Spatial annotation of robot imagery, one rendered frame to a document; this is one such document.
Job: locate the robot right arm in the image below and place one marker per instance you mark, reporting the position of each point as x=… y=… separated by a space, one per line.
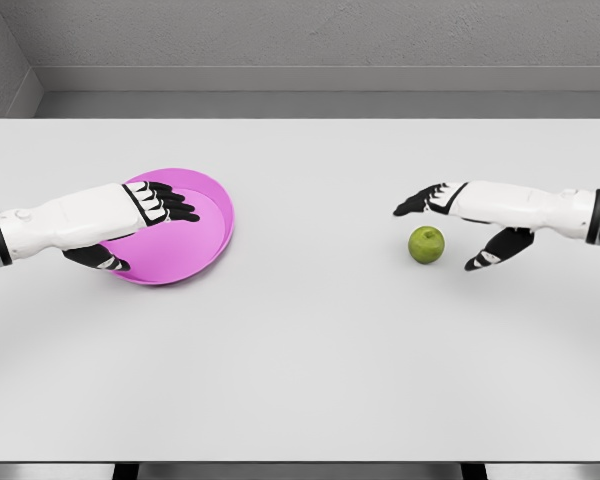
x=582 y=212

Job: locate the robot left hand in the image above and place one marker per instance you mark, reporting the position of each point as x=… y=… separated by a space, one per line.
x=105 y=212

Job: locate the green apple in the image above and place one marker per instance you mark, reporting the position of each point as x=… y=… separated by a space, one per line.
x=426 y=244

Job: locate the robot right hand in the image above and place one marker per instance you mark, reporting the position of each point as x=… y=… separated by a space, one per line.
x=485 y=202

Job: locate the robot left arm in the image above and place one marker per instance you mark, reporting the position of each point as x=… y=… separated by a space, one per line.
x=15 y=230

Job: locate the pink round plate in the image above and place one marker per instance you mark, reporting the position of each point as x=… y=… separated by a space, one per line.
x=185 y=245

